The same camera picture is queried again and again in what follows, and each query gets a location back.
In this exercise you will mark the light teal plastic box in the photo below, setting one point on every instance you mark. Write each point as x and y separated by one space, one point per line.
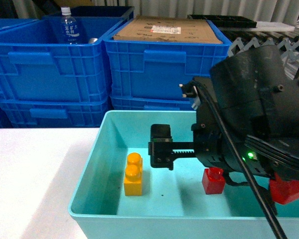
173 204

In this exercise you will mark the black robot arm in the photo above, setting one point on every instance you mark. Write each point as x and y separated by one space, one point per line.
247 119

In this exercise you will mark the clear water bottle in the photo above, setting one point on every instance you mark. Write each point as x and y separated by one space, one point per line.
71 29

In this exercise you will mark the dark blue rear crate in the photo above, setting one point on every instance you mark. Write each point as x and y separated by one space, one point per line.
96 15

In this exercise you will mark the blue crate right top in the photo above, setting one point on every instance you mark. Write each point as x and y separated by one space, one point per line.
153 70

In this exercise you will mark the black tray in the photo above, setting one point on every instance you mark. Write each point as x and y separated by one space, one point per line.
227 21

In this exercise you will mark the extendable roller conveyor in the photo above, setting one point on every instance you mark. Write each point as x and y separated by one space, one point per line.
286 42

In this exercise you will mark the brown cardboard sheet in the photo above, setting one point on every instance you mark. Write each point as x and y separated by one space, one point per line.
162 29

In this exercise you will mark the yellow toy block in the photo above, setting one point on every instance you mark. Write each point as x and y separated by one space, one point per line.
133 180

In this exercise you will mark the red toy block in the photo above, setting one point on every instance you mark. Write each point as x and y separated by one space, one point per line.
213 181

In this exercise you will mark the blue crate left top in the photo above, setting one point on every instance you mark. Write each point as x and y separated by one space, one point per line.
9 23

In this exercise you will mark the blue crate right bottom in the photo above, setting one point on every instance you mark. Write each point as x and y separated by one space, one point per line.
139 104

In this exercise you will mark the blue crate centre top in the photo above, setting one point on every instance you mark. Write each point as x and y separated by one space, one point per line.
36 64

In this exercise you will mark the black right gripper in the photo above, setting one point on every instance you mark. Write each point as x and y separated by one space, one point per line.
209 145

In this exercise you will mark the blue crate centre bottom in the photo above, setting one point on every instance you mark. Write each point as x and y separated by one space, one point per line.
34 114

